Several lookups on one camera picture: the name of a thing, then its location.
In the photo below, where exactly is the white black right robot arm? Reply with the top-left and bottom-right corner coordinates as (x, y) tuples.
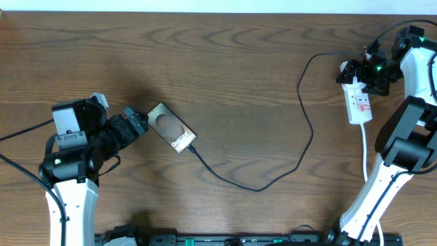
(326, 20), (436, 245)

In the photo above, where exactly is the white power strip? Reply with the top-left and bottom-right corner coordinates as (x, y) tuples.
(341, 74), (372, 125)

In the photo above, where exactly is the Samsung Galaxy smartphone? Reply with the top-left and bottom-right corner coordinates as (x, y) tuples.
(147, 102), (197, 154)

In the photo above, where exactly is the white power strip cord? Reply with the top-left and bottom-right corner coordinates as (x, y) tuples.
(359, 123), (385, 246)

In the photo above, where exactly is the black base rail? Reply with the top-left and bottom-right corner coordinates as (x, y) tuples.
(94, 233), (404, 246)

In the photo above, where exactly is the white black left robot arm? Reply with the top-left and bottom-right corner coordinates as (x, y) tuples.
(39, 93), (148, 245)

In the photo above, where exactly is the black charger cable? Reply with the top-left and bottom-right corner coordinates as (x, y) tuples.
(187, 51), (368, 193)

